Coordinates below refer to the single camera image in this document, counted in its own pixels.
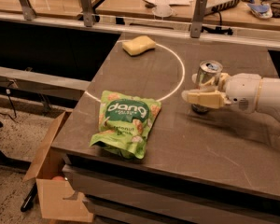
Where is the cardboard box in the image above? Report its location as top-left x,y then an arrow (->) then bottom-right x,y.
23,112 -> 93,223

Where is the blue white cloth item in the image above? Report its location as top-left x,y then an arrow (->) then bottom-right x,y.
248,4 -> 273,19

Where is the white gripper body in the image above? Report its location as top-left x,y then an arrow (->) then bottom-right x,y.
225,73 -> 261,113

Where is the black cable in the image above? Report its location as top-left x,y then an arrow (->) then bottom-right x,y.
201,10 -> 234,36

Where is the silver blue redbull can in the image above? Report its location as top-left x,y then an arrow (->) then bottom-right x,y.
191,60 -> 223,114

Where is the metal bracket middle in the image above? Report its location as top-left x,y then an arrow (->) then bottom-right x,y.
80,0 -> 94,27

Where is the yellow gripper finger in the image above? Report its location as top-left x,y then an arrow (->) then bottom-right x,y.
192,73 -> 230,90
181,90 -> 231,109

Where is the orange ball in box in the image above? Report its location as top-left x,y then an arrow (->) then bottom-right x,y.
51,175 -> 65,181

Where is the black mesh basket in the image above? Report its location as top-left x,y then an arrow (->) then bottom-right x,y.
271,2 -> 280,18

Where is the grey power strip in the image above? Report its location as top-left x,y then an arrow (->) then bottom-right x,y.
205,0 -> 240,15

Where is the metal bracket left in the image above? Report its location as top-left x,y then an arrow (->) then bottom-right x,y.
19,0 -> 36,21

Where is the yellow sponge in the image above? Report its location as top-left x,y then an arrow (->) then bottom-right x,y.
122,35 -> 156,56

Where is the metal bracket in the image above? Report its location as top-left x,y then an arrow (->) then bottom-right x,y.
19,0 -> 36,21
190,0 -> 207,38
80,0 -> 94,27

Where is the metal bracket right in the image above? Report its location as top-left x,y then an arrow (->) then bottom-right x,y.
190,0 -> 207,38

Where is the green dang chips bag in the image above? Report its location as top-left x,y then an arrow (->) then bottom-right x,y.
90,91 -> 161,160

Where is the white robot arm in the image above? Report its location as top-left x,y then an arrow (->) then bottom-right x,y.
181,73 -> 280,122

